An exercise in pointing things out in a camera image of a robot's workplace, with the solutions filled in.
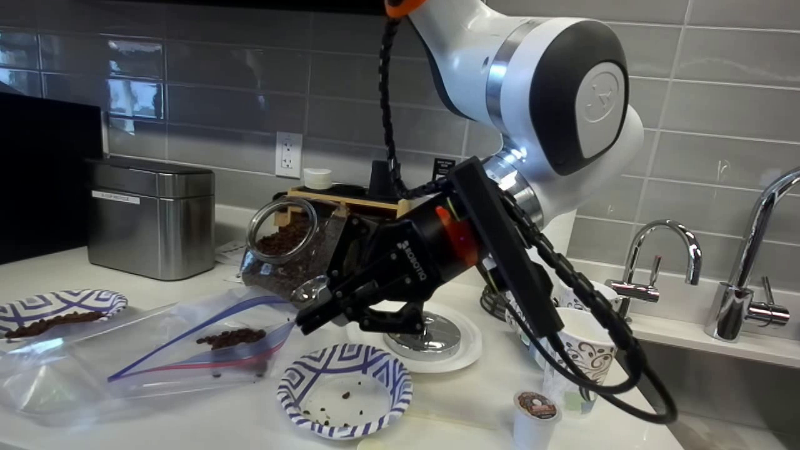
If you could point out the tall chrome faucet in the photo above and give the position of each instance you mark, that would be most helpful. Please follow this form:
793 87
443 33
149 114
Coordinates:
752 284

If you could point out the white bowl with metal cup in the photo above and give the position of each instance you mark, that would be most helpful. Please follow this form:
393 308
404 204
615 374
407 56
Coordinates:
442 341

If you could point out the stainless steel lidded bin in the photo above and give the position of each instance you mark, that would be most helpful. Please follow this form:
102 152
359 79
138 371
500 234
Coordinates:
152 221

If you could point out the patterned paper cup standing upright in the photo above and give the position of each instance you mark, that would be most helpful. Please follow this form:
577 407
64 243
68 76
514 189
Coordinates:
592 352

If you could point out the dark kitchen sink basin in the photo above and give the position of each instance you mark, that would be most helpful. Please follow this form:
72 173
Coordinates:
734 392

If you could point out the white coffee pod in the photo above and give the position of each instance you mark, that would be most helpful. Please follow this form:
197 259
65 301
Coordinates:
537 417

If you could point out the clear zip bag with beans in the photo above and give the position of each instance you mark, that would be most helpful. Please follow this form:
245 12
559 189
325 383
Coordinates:
125 359

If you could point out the chrome arched faucet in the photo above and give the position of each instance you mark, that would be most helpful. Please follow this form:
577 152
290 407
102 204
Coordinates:
658 259

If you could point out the glass jar of coffee beans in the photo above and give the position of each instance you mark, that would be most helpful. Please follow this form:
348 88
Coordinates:
279 242

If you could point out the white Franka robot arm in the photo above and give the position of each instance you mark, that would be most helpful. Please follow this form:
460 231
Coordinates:
533 91

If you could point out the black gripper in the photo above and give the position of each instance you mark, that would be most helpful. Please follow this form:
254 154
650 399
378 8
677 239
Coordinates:
408 251

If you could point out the white wall power outlet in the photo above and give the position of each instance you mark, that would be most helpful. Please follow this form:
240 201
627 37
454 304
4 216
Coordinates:
288 154

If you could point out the bean-filled blue patterned paper bowl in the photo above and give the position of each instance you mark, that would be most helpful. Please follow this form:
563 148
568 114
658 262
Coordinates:
50 312

